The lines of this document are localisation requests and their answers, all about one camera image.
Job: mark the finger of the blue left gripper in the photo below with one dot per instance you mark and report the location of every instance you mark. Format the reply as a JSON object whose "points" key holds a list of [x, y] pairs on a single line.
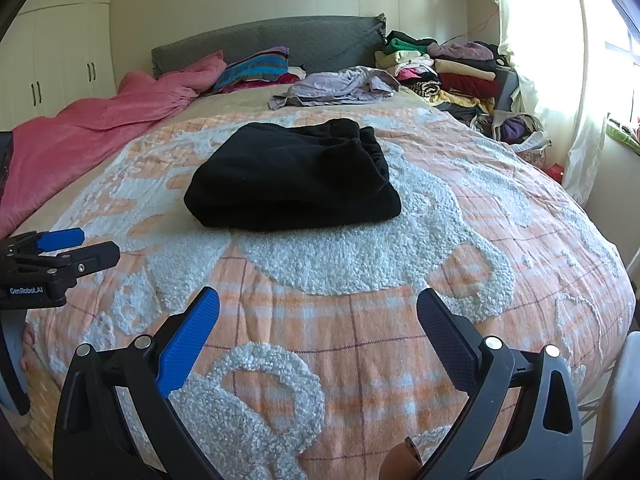
{"points": [[57, 240]]}

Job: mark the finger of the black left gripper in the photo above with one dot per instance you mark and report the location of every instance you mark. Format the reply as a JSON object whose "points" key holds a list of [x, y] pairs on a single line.
{"points": [[85, 260]]}

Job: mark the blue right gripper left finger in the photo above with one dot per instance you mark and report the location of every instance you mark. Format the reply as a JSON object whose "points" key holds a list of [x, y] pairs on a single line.
{"points": [[187, 334]]}

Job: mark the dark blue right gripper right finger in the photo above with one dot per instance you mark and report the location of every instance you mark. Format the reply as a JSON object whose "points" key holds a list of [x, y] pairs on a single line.
{"points": [[454, 339]]}

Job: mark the black sweater with orange cuffs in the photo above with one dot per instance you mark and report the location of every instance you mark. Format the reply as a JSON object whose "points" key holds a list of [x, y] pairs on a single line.
{"points": [[268, 178]]}

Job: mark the bag of clothes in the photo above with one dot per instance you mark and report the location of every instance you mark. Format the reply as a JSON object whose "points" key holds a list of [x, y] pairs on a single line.
{"points": [[523, 132]]}

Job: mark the pile of folded clothes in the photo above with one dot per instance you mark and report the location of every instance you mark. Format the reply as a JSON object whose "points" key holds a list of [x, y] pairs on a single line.
{"points": [[464, 80]]}

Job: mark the person's left hand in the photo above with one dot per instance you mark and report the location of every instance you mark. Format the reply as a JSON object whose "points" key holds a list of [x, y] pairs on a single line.
{"points": [[29, 357]]}

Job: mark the pink blanket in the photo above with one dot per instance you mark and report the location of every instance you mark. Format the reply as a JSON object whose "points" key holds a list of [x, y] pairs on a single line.
{"points": [[141, 103]]}

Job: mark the orange and white tufted bedspread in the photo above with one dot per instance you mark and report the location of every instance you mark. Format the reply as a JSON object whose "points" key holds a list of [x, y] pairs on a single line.
{"points": [[318, 365]]}

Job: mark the white wardrobe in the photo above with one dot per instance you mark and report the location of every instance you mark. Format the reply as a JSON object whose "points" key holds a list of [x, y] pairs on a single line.
{"points": [[54, 53]]}

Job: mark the beige bed sheet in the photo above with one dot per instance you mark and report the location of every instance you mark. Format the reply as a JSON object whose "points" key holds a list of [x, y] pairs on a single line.
{"points": [[240, 102]]}

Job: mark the red bag on floor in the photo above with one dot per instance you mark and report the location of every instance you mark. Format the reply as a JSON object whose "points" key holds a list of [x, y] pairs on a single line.
{"points": [[555, 172]]}

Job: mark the striped blue folded blanket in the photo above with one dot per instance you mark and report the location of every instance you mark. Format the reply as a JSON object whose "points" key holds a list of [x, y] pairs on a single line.
{"points": [[263, 68]]}

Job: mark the lilac crumpled garment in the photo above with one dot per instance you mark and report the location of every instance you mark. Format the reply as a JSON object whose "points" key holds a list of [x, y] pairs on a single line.
{"points": [[352, 86]]}

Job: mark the grey upholstered headboard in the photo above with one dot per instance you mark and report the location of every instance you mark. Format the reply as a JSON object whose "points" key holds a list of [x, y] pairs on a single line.
{"points": [[320, 43]]}

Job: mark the white curtain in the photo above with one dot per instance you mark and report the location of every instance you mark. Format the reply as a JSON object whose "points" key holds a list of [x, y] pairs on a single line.
{"points": [[557, 47]]}

